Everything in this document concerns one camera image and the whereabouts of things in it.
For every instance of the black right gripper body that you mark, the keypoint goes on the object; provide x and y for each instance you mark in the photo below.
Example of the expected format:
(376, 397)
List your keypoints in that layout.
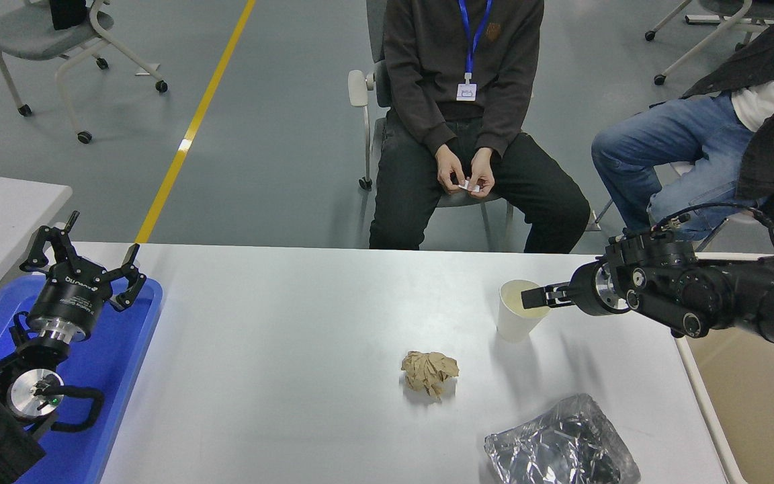
(585, 290)

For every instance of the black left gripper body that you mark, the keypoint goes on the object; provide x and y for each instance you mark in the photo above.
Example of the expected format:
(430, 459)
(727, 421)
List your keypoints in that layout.
(68, 299)

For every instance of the white paper cup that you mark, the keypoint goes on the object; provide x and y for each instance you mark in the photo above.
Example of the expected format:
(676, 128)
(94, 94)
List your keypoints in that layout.
(511, 323)

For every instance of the small white card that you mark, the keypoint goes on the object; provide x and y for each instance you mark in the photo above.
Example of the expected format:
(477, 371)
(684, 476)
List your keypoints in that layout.
(469, 185)

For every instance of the foil tray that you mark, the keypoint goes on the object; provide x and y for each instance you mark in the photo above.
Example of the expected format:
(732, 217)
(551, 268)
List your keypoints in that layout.
(562, 447)

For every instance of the person's left hand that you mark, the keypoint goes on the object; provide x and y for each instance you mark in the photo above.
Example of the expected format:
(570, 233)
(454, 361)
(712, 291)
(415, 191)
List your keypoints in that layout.
(483, 173)

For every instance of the person's right hand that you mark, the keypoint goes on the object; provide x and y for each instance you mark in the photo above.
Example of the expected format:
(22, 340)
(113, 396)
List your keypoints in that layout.
(449, 169)

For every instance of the blue plastic tray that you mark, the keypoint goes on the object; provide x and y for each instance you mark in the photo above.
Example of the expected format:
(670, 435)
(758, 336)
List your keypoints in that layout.
(111, 363)

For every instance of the crumpled tan paper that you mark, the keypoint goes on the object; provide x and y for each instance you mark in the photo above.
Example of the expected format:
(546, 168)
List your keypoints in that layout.
(431, 375)

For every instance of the pale metal-legged chair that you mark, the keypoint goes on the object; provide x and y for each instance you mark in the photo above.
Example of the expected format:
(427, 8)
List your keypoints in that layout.
(740, 218)

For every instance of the person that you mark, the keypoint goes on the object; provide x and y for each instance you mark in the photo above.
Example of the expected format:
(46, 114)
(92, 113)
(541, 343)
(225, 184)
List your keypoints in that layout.
(682, 134)
(427, 54)

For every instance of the large pale bin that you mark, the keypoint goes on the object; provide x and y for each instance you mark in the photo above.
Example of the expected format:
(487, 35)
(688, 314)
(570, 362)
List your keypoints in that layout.
(750, 403)

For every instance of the grey wheeled chair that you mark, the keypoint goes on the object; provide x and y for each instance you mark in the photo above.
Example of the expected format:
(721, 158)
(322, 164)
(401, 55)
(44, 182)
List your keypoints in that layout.
(723, 5)
(31, 33)

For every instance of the black bag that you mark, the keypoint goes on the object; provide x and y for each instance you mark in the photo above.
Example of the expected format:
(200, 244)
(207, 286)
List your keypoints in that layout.
(68, 13)

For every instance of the grey office chair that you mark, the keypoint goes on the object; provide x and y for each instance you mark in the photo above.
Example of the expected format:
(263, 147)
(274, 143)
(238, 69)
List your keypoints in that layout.
(358, 87)

